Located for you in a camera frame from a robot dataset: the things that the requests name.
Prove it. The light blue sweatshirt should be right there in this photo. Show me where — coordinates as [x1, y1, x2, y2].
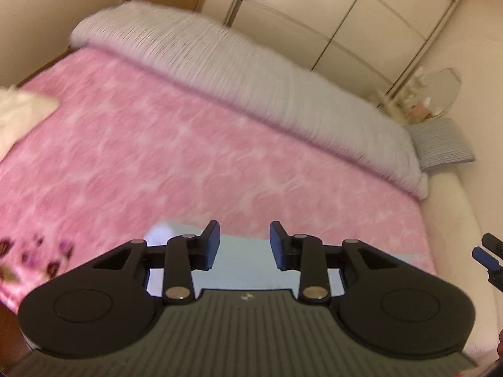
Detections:
[144, 222, 344, 297]

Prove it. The grey striped pillow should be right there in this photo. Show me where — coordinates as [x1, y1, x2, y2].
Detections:
[407, 118, 476, 172]

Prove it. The pink floral bed blanket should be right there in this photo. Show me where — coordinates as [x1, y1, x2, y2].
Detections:
[1, 49, 434, 311]

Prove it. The white vanity shelf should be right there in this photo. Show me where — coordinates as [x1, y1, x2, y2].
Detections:
[369, 78, 431, 125]

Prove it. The oval vanity mirror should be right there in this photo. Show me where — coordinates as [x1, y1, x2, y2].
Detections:
[408, 67, 462, 122]

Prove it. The grey striped rolled duvet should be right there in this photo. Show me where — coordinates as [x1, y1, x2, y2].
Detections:
[70, 0, 428, 199]

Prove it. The cream folded garment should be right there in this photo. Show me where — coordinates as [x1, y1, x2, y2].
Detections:
[0, 86, 60, 160]

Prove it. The white sliding wardrobe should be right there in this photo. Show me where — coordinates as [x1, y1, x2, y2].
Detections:
[202, 0, 460, 98]

